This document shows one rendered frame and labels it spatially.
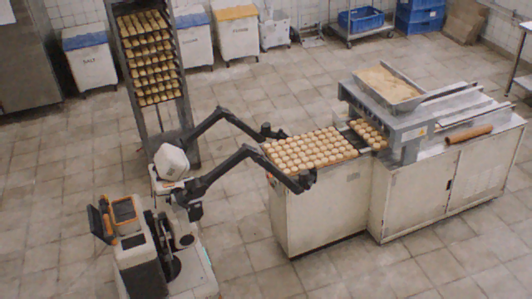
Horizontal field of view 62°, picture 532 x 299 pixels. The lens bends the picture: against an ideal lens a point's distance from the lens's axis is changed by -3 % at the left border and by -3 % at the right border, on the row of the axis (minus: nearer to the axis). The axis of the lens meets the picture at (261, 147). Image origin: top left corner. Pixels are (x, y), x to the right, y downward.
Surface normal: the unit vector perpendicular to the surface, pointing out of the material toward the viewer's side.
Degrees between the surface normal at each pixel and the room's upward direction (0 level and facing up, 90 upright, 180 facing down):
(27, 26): 90
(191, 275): 1
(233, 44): 92
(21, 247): 0
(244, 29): 92
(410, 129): 90
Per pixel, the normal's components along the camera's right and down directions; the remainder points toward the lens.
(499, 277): -0.07, -0.79
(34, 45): 0.29, 0.56
